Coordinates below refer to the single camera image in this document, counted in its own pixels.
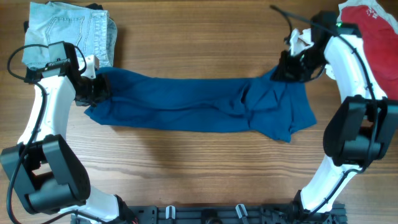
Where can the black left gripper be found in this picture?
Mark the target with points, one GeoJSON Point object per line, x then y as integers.
{"type": "Point", "coordinates": [104, 91]}

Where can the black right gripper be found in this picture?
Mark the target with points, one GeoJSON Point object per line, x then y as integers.
{"type": "Point", "coordinates": [283, 71]}

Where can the blue t-shirt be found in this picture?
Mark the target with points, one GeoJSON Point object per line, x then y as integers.
{"type": "Point", "coordinates": [228, 105]}

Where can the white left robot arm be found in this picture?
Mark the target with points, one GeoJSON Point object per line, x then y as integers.
{"type": "Point", "coordinates": [44, 172]}

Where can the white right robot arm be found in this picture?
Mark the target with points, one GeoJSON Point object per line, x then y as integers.
{"type": "Point", "coordinates": [362, 128]}

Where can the light blue folded jeans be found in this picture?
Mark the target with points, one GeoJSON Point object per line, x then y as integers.
{"type": "Point", "coordinates": [91, 30]}

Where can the red garment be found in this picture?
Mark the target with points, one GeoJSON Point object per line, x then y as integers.
{"type": "Point", "coordinates": [380, 45]}

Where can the white garment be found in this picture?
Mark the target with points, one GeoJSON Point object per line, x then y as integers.
{"type": "Point", "coordinates": [372, 4]}

